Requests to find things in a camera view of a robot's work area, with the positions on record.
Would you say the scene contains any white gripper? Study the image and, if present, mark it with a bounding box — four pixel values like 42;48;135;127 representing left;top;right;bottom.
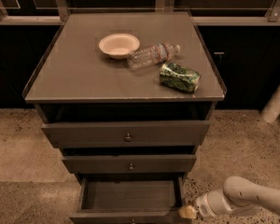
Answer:
178;189;232;219

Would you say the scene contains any drawer with knob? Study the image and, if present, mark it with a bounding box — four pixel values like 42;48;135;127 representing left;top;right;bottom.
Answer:
41;120;210;148
70;175;191;224
63;154;196;174

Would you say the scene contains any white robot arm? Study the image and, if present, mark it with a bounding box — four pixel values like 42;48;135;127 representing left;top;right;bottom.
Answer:
178;176;280;219

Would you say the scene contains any dark wooden drawer cabinet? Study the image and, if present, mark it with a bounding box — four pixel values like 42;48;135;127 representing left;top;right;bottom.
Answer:
22;11;228;224

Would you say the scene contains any crushed green soda can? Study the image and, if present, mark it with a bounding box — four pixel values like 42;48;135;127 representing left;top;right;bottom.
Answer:
160;63;201;92

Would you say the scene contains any clear plastic water bottle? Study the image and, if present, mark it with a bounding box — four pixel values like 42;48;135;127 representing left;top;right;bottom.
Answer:
127;43;180;69

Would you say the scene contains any beige paper bowl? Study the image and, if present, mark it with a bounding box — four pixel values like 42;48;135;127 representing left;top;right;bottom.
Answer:
99;34;140;60

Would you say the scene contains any metal window frame rail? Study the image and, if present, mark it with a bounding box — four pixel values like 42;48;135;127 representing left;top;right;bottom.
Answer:
0;0;280;26

